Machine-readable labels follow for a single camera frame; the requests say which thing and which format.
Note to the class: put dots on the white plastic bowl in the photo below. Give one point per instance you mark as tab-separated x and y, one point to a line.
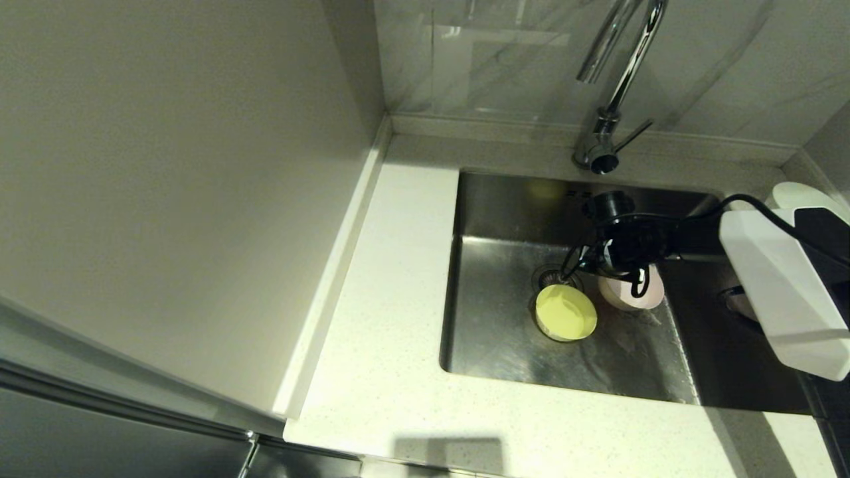
803	194

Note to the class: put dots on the round metal drain strainer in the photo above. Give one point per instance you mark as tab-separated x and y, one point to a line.
548	273

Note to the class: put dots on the yellow plastic bowl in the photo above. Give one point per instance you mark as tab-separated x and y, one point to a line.
566	312

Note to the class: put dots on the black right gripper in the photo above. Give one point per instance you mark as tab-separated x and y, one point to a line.
631	236

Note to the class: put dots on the pink plastic bowl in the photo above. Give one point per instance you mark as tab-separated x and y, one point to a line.
624	299

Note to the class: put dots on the grey metal appliance door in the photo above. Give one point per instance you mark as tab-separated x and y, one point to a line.
80	418

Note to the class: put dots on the chrome gooseneck faucet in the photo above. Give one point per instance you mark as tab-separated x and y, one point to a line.
624	66

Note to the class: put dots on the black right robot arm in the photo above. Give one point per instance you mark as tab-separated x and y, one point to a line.
777	285

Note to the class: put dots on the stainless steel sink basin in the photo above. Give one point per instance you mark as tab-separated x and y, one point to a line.
518	358

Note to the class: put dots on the beige tall cabinet panel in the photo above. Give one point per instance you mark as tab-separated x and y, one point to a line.
166	166

